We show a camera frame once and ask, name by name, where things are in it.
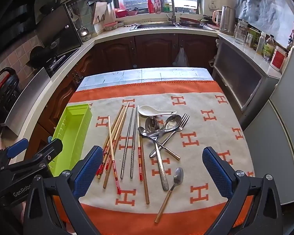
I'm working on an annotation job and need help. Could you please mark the dark wooden lower cabinets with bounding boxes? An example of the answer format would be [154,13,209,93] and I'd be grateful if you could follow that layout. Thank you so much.
[31,33,220,157]

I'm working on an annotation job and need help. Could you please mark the hanging plastic bag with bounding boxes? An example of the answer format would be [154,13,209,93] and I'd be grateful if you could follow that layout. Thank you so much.
[173,46,190,67]

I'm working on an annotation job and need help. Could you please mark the green plastic utensil tray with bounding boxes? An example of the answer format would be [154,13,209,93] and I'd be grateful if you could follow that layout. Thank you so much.
[50,103,93,177]

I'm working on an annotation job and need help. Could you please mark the large steel spoon textured handle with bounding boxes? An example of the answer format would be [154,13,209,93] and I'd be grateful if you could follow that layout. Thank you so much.
[145,116,170,192]

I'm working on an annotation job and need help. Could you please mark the black red-trimmed pot lid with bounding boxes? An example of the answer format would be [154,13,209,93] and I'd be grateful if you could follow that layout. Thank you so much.
[0,67,21,125]

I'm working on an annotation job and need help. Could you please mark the wooden cutting board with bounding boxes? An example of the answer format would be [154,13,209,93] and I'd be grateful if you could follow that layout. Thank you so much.
[91,2,115,25]

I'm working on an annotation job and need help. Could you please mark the gas stove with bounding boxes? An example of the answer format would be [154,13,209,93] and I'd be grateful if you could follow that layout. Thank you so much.
[43,48,80,77]

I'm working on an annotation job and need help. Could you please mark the black wok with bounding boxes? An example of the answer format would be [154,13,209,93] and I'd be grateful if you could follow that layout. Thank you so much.
[29,45,54,69]

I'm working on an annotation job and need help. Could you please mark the steel teapot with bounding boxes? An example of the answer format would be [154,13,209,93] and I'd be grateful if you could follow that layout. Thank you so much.
[78,25,89,38]

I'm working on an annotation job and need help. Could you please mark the red plate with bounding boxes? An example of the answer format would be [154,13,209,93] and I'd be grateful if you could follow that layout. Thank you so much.
[179,17,204,27]

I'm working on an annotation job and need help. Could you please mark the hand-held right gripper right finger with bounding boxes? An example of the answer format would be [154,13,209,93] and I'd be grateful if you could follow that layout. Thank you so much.
[202,146,283,235]

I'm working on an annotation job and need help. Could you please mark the black range hood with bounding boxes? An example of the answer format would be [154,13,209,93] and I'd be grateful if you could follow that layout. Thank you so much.
[0,0,64,61]

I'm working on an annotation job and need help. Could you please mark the white plastic bottle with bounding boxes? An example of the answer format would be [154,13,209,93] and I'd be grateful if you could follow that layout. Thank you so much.
[256,31,267,55]

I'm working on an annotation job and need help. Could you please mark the clear oil bottle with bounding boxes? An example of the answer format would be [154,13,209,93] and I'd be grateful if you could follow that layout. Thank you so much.
[263,35,275,61]

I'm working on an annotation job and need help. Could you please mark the clear plastic wall sheet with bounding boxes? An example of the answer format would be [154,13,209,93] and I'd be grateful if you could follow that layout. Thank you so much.
[235,0,294,47]

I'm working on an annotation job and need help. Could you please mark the white kitchen countertop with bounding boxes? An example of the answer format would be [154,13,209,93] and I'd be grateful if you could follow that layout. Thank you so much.
[5,21,283,137]

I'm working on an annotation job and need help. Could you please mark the steel stove splash panel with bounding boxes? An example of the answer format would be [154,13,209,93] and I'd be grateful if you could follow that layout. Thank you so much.
[38,4,84,57]

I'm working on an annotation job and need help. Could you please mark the steel chopstick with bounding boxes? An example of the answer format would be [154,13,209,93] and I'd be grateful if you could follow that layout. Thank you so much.
[130,107,138,179]
[120,108,134,180]

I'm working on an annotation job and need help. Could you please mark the steel kitchen faucet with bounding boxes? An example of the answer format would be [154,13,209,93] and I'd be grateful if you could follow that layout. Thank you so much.
[161,0,177,24]

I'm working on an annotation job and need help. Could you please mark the glass pitcher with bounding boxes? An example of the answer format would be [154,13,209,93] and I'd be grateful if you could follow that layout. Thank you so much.
[234,20,249,45]

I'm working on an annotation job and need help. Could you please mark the blue and white table cover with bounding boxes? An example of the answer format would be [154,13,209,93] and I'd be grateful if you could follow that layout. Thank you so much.
[77,67,214,91]

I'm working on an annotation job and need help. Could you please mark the green label jar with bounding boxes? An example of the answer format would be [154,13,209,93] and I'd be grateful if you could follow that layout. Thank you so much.
[245,28,260,51]

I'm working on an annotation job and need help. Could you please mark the steel side panel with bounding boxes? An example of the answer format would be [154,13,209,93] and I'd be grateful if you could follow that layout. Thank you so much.
[4,67,51,136]

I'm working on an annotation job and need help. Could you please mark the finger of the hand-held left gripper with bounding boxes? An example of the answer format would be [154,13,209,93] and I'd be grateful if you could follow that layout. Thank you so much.
[0,138,29,162]
[5,139,64,177]

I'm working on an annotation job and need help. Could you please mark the patterned bowl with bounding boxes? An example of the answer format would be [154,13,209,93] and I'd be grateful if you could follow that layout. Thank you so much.
[103,22,118,32]

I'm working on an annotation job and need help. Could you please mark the steel fork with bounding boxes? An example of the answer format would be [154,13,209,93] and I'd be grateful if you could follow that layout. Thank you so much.
[149,113,190,158]

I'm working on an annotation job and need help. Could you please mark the red canister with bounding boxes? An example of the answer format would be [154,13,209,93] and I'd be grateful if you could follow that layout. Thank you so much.
[270,45,288,72]

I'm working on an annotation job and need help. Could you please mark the white ceramic spoon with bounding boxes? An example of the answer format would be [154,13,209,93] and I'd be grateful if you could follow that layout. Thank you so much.
[138,105,177,117]

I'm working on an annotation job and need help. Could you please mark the red bowl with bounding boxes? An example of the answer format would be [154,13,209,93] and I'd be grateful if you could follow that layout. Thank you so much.
[114,8,128,18]

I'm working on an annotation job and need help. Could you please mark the steel kitchen sink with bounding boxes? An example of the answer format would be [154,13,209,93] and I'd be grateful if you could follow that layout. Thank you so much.
[130,22,179,31]

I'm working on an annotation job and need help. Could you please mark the small steel spoon gold tip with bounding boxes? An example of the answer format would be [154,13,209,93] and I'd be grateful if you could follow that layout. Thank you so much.
[137,127,181,161]

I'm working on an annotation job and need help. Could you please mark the cream red-striped chopstick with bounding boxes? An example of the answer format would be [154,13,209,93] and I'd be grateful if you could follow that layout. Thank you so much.
[137,106,143,181]
[107,116,121,194]

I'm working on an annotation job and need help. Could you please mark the orange and beige printed blanket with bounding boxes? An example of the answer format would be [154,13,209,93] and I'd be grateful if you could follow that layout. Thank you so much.
[50,80,256,235]

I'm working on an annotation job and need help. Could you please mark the steel electric kettle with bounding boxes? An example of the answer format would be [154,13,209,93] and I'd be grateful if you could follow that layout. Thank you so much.
[219,5,236,36]

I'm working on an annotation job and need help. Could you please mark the brown wooden chopstick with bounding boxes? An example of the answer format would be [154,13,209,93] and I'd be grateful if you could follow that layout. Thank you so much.
[138,132,150,205]

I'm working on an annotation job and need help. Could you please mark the grey refrigerator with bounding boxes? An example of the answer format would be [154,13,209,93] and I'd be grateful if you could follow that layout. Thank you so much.
[242,45,294,205]

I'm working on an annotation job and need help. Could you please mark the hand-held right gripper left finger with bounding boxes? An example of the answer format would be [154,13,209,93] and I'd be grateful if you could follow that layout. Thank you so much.
[23,146,103,235]

